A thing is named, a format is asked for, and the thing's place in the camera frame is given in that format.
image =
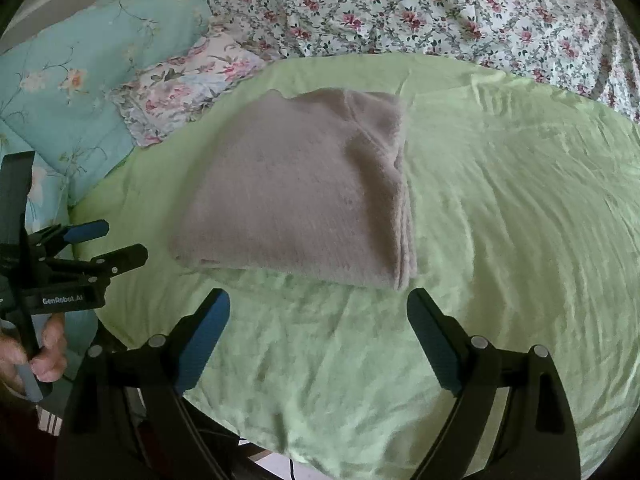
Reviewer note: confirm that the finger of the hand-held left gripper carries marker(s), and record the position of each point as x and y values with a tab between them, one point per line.
125	256
87	231

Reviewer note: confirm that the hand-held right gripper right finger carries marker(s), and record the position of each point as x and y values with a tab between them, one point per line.
432	345

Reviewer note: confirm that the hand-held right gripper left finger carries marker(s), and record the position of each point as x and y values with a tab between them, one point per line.
202	345

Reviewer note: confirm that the beige knit sweater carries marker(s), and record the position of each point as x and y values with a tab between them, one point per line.
300	185

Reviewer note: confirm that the person's left hand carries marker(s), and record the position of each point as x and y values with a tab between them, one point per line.
52	355

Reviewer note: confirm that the striped cloth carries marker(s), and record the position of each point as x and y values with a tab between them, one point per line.
50	420

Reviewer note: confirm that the light green bed sheet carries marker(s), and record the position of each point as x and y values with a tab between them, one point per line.
500	220

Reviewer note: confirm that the ruffled floral pillow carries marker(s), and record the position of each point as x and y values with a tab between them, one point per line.
170	100

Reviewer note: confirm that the white pink floral quilt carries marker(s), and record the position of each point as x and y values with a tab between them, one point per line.
425	5

